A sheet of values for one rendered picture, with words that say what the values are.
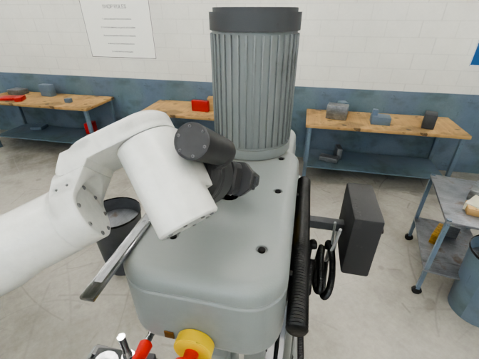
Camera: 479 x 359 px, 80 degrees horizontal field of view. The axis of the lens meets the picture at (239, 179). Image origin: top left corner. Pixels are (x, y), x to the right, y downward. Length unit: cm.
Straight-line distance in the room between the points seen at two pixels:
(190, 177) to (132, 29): 518
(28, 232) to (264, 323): 31
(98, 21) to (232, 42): 516
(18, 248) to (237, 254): 26
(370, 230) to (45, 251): 74
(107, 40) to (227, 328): 545
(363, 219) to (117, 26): 514
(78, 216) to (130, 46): 523
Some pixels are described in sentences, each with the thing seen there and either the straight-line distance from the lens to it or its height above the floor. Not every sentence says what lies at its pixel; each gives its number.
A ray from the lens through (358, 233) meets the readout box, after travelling 86.
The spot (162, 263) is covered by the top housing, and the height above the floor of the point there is 189.
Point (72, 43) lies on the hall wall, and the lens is 613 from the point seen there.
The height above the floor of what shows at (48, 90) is 99.
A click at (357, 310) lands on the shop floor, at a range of 287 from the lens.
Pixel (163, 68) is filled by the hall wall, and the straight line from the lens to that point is 527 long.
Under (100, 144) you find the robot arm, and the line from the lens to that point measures 30.
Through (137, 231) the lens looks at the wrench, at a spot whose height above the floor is 190.
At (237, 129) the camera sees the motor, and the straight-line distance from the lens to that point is 67.
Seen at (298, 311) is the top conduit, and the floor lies 181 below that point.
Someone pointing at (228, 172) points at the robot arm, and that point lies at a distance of 38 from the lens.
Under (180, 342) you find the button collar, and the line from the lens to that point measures 49.
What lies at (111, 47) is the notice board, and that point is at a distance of 568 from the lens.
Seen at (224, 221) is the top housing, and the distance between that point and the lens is 50.
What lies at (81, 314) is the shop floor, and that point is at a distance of 298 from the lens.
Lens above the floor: 220
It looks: 30 degrees down
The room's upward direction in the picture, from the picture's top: straight up
